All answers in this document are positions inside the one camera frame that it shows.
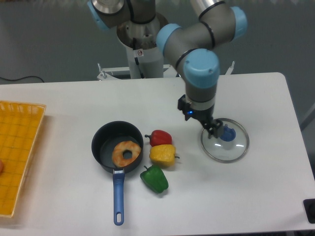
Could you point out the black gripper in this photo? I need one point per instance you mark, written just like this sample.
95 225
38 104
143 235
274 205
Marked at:
205 117

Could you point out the glass pot lid blue knob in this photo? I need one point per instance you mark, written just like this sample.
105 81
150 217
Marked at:
230 147

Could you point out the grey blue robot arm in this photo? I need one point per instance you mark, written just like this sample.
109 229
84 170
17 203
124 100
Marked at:
200 80

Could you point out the red toy bell pepper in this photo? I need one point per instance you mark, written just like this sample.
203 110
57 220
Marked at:
159 137

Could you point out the yellow toy bell pepper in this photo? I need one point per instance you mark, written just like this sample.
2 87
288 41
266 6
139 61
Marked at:
163 155

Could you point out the green toy bell pepper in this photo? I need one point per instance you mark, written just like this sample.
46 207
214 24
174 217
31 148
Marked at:
154 178

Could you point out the orange toy donut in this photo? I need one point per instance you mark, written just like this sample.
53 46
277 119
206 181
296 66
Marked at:
125 153

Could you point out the black device table corner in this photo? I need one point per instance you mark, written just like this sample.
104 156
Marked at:
309 205

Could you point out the yellow woven basket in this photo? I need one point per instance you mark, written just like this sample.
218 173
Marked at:
19 127

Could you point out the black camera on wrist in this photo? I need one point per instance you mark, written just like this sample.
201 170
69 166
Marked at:
184 106

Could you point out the dark pot blue handle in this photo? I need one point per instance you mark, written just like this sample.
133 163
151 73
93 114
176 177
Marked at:
103 143

